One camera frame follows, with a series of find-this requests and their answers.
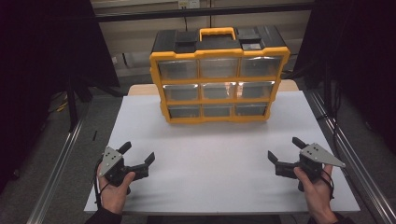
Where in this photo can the black stand leg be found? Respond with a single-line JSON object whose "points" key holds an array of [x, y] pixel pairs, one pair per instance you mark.
{"points": [[72, 105]]}

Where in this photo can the small black floor piece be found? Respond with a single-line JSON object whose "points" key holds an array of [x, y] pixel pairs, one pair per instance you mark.
{"points": [[95, 135]]}

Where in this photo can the black horizontal bar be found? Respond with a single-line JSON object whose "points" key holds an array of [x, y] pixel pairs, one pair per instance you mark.
{"points": [[202, 11]]}

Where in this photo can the person's left hand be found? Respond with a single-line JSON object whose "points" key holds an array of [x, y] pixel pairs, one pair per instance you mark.
{"points": [[115, 194]]}

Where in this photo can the yellow black drawer organizer cabinet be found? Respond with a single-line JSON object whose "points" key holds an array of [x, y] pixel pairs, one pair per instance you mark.
{"points": [[218, 42]]}

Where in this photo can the set of clear plastic drawers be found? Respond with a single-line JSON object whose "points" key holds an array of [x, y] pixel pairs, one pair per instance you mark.
{"points": [[218, 67]]}

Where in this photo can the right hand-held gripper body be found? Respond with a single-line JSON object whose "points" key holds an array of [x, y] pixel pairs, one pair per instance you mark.
{"points": [[314, 155]]}

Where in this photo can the dark curtain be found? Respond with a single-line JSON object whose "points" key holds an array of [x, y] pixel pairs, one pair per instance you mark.
{"points": [[358, 56], [46, 56]]}

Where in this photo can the white wall socket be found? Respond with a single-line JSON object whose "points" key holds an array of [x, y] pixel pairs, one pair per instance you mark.
{"points": [[188, 3]]}

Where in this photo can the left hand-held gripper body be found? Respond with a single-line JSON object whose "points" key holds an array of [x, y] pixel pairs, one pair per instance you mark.
{"points": [[111, 158]]}

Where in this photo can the person's right hand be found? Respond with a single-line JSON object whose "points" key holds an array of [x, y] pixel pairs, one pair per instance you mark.
{"points": [[317, 193]]}

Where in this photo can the metal floor rail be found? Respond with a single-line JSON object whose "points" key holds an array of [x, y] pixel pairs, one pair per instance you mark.
{"points": [[361, 161], [53, 174]]}

